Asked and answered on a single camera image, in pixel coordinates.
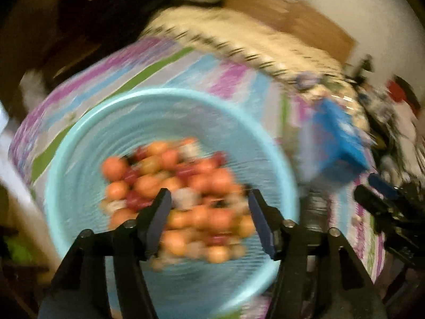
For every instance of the light blue plastic basin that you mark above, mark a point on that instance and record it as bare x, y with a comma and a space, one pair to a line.
83, 172

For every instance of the striped floral bedsheet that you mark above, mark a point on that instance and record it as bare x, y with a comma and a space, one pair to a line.
232, 73

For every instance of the blue green printed cardboard box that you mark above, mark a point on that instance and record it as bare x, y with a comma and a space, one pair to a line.
338, 139

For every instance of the pile of oranges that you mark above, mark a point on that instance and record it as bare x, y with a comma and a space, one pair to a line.
186, 179

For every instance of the pile of clothes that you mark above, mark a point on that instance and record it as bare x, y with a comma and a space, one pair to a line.
401, 123
116, 16

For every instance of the wooden headboard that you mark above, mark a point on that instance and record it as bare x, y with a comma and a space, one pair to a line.
315, 30

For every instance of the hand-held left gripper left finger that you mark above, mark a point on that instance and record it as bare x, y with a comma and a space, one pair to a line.
159, 219

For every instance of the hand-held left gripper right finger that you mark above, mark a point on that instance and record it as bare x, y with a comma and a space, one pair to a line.
262, 222

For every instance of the yellow zigzag quilt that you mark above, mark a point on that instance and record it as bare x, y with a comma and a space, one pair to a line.
249, 40

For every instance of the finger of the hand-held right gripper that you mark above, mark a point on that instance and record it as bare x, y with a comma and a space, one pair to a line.
368, 201
381, 184

